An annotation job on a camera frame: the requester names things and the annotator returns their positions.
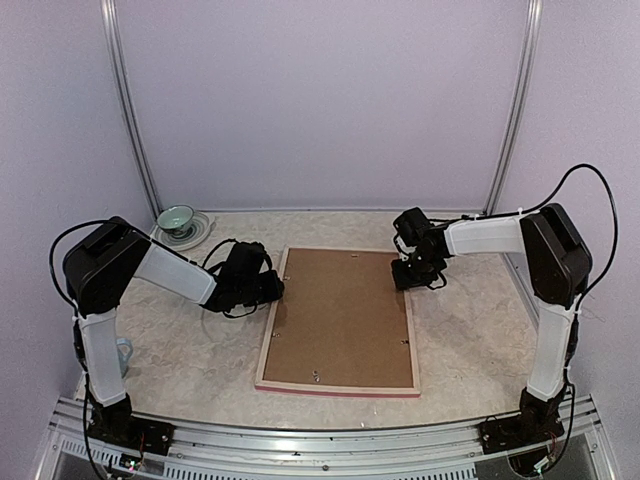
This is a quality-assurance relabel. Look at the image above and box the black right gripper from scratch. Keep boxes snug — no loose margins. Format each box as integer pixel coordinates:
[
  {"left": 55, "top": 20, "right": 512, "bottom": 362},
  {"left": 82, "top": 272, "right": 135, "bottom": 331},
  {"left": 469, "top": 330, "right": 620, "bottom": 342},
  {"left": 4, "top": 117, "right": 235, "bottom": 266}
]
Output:
[{"left": 392, "top": 249, "right": 441, "bottom": 290}]

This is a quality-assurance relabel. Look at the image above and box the brown backing board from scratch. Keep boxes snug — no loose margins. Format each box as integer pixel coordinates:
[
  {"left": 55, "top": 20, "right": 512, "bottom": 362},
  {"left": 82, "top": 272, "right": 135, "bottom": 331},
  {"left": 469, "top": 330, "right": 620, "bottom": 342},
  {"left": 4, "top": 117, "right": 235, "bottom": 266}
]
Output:
[{"left": 260, "top": 249, "right": 415, "bottom": 388}]

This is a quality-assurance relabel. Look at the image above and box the pink wooden picture frame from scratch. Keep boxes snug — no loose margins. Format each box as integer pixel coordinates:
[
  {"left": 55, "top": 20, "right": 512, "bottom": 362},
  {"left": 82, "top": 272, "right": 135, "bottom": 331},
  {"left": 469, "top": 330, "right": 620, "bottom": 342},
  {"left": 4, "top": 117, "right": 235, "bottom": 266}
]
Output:
[{"left": 253, "top": 245, "right": 422, "bottom": 399}]

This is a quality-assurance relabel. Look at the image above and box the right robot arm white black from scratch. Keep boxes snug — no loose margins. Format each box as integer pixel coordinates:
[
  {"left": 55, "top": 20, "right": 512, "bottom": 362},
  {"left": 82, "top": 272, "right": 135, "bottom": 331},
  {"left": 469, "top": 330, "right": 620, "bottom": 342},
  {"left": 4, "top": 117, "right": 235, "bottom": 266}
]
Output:
[{"left": 391, "top": 203, "right": 593, "bottom": 401}]

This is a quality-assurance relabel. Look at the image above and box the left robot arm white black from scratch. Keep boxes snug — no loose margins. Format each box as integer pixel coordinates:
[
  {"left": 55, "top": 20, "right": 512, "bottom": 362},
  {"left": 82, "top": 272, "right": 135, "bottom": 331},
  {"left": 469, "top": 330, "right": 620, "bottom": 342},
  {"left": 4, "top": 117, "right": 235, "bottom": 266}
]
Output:
[{"left": 62, "top": 217, "right": 285, "bottom": 445}]

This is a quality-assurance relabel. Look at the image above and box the green ceramic bowl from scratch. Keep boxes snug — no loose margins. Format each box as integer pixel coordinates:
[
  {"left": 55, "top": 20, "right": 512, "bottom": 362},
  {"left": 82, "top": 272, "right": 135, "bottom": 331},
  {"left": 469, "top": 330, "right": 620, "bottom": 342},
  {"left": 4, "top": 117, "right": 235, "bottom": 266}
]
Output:
[{"left": 156, "top": 205, "right": 195, "bottom": 238}]

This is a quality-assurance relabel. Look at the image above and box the white and blue mug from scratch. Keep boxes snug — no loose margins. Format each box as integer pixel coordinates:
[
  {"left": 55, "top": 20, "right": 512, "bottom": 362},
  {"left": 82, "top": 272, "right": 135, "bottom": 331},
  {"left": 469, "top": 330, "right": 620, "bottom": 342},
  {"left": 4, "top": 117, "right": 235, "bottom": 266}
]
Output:
[{"left": 116, "top": 337, "right": 134, "bottom": 378}]

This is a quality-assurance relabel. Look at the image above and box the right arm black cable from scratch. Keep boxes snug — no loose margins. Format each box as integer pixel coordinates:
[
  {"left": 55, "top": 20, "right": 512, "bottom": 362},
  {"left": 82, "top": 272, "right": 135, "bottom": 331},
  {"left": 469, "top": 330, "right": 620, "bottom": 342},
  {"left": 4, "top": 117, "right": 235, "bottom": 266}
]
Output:
[{"left": 392, "top": 162, "right": 619, "bottom": 466}]

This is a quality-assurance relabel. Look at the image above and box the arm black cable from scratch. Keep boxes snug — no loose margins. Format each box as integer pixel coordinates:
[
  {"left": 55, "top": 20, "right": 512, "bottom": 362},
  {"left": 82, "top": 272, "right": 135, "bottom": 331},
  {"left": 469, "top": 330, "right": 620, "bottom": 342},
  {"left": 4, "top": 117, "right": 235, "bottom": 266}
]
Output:
[
  {"left": 392, "top": 162, "right": 619, "bottom": 466},
  {"left": 47, "top": 222, "right": 266, "bottom": 480}
]

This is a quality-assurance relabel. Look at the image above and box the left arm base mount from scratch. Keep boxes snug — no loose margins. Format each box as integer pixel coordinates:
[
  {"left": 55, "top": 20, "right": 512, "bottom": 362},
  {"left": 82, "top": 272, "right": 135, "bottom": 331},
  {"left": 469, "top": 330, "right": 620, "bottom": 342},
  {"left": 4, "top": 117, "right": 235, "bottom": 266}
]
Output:
[{"left": 88, "top": 393, "right": 175, "bottom": 456}]

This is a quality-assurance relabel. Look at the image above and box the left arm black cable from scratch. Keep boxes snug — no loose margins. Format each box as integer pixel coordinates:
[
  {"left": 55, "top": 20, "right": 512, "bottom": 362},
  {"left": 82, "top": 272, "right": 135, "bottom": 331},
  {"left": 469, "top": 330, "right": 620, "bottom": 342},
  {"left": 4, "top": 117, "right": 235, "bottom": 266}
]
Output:
[{"left": 47, "top": 222, "right": 266, "bottom": 480}]

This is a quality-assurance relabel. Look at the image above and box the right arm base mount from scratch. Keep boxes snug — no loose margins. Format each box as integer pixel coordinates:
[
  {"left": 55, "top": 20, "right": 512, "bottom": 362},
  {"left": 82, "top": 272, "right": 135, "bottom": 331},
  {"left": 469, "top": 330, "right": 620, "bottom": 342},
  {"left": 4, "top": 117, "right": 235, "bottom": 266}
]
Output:
[{"left": 478, "top": 384, "right": 568, "bottom": 455}]

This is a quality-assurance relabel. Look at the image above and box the aluminium front rail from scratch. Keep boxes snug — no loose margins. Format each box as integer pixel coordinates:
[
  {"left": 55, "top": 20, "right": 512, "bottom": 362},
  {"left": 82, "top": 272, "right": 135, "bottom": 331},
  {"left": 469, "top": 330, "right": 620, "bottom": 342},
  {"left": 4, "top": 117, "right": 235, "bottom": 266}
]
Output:
[{"left": 34, "top": 396, "right": 620, "bottom": 479}]

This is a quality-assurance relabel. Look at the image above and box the right aluminium corner post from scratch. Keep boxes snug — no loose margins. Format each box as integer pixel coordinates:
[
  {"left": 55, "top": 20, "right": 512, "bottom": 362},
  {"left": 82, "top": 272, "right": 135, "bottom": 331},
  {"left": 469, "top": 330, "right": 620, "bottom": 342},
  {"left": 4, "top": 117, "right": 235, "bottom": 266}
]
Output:
[{"left": 483, "top": 0, "right": 543, "bottom": 215}]

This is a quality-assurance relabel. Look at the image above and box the aluminium corner post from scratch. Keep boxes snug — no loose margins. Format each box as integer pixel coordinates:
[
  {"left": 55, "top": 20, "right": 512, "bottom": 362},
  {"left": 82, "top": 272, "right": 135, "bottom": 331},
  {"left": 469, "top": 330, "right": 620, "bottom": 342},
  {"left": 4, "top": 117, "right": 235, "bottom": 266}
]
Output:
[
  {"left": 99, "top": 0, "right": 163, "bottom": 219},
  {"left": 483, "top": 0, "right": 543, "bottom": 215}
]

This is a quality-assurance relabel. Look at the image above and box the left aluminium corner post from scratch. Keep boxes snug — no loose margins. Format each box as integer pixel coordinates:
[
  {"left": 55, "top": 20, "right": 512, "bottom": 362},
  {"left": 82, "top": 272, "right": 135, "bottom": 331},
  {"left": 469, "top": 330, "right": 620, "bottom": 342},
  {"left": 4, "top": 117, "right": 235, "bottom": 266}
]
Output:
[{"left": 99, "top": 0, "right": 163, "bottom": 219}]

